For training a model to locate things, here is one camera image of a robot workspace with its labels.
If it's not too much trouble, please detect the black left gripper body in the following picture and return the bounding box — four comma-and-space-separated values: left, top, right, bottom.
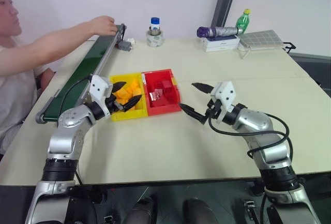
104, 93, 127, 114

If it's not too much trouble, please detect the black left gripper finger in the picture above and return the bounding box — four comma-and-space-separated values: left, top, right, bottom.
123, 94, 143, 112
111, 81, 128, 94

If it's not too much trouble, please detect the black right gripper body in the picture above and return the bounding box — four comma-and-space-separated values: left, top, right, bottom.
205, 99, 223, 120

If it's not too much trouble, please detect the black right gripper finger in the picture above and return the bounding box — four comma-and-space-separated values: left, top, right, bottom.
178, 102, 208, 125
191, 82, 215, 94

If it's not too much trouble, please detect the green conveyor belt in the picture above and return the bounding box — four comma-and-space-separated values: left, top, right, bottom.
35, 23, 128, 125

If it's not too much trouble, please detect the person's bare hand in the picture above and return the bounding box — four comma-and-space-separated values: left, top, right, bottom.
88, 15, 118, 37

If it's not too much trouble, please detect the yellow block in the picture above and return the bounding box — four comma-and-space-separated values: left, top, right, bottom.
113, 88, 131, 105
128, 79, 143, 97

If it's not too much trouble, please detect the yellow plastic bin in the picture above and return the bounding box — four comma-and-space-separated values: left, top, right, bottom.
108, 72, 149, 122

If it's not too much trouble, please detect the red block with white print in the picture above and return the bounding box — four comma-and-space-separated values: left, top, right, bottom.
149, 91, 164, 103

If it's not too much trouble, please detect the red plastic bin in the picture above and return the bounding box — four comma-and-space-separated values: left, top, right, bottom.
141, 68, 183, 117

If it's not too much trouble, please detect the white flat cardboard box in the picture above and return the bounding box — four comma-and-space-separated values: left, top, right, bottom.
201, 35, 241, 53

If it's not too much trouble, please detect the white tape roll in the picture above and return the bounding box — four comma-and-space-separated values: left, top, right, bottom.
146, 28, 166, 48

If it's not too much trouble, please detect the folded grey purple umbrella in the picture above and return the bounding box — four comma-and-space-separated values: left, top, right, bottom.
197, 25, 247, 38

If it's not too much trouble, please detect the white bottle with blue cap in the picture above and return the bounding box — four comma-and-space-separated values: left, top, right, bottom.
149, 17, 162, 37

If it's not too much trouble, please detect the grey grid tray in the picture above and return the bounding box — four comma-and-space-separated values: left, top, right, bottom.
238, 29, 284, 52

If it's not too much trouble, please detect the green bottle with yellow cap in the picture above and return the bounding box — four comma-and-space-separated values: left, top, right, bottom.
235, 8, 252, 35

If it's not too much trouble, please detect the person in white shirt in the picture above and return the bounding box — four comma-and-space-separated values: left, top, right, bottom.
0, 0, 56, 155

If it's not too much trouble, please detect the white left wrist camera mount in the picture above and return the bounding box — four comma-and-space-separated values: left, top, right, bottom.
87, 74, 114, 118

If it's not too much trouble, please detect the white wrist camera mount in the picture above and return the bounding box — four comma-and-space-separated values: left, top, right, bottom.
87, 74, 114, 118
209, 80, 237, 124

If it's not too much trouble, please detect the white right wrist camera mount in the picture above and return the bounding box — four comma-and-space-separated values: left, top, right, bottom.
209, 80, 237, 124

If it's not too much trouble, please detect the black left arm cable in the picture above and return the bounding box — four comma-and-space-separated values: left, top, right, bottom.
58, 76, 93, 113

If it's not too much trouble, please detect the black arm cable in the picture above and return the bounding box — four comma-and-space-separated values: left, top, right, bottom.
58, 76, 93, 113
207, 99, 294, 160

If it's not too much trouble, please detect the white wire stand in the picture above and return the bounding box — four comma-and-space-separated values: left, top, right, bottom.
237, 43, 253, 59

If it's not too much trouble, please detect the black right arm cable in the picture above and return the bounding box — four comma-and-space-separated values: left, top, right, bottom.
207, 99, 294, 160

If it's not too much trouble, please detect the black bracket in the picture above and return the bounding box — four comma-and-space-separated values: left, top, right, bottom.
282, 41, 297, 53

